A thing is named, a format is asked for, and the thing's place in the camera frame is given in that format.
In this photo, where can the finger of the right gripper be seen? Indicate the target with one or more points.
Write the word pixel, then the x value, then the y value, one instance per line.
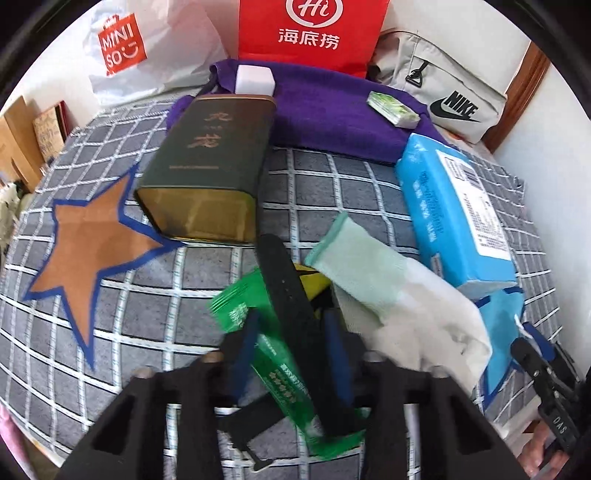
pixel 555 355
pixel 531 362

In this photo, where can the white Miniso plastic bag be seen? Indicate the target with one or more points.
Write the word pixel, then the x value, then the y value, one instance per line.
pixel 138 49

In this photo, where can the person's right hand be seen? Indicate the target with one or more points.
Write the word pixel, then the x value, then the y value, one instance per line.
pixel 532 456

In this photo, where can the red paper shopping bag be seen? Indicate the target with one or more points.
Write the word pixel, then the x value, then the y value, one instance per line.
pixel 337 35

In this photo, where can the purple towel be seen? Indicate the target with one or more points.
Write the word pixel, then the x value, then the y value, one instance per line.
pixel 310 107

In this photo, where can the brown patterned book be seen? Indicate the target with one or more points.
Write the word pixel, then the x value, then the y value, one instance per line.
pixel 51 130

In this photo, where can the wooden door frame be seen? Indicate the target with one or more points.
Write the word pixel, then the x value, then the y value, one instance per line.
pixel 521 91

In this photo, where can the dark green tin box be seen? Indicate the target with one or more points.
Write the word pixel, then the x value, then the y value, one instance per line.
pixel 202 182

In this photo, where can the white sponge block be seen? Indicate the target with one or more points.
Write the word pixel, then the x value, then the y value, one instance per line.
pixel 254 80

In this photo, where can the grey checkered cloth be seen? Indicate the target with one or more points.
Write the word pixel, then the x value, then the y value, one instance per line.
pixel 157 315

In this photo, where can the green sachet packet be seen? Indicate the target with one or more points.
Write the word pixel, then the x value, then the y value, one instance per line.
pixel 274 364

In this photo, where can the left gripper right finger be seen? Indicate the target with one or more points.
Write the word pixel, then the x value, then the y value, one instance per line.
pixel 407 416

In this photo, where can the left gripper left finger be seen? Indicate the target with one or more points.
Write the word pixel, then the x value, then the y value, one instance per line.
pixel 127 440

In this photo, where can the blue tissue pack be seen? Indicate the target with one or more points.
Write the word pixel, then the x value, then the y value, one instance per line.
pixel 458 233

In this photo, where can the green pocket tissue pack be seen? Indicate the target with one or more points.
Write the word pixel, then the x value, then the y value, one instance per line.
pixel 396 112

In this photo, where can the grey Nike waist bag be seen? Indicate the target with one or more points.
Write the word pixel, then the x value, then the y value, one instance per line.
pixel 457 100

